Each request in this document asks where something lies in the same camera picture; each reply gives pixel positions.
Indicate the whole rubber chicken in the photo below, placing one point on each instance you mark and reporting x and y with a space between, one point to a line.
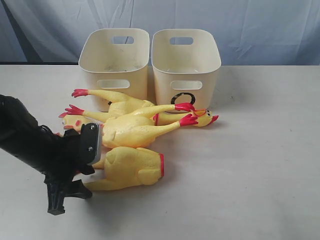
136 129
124 104

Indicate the headless rubber chicken body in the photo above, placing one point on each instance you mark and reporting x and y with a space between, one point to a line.
126 167

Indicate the blue-white backdrop curtain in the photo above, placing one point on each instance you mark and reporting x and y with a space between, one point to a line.
247 32

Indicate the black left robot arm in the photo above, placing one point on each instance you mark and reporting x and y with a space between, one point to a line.
22 136

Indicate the cream bin with black circle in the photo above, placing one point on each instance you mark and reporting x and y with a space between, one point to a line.
185 66

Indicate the whole rubber chicken front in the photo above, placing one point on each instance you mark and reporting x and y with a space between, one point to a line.
136 129

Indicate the detached rubber chicken head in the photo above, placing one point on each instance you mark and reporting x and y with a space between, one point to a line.
74 121

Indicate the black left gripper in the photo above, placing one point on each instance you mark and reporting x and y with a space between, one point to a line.
75 153

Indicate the cream left plastic bin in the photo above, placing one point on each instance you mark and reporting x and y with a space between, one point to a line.
116 59

